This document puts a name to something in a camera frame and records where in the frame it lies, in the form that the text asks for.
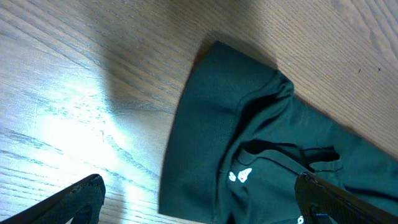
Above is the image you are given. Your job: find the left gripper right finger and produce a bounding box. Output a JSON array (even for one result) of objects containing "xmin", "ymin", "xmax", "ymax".
[{"xmin": 295, "ymin": 172, "xmax": 397, "ymax": 224}]

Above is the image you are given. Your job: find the black t-shirt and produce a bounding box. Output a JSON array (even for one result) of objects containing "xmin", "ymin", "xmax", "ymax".
[{"xmin": 159, "ymin": 42, "xmax": 397, "ymax": 223}]

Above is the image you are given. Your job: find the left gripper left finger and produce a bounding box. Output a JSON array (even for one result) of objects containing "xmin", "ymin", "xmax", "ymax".
[{"xmin": 1, "ymin": 174, "xmax": 106, "ymax": 224}]

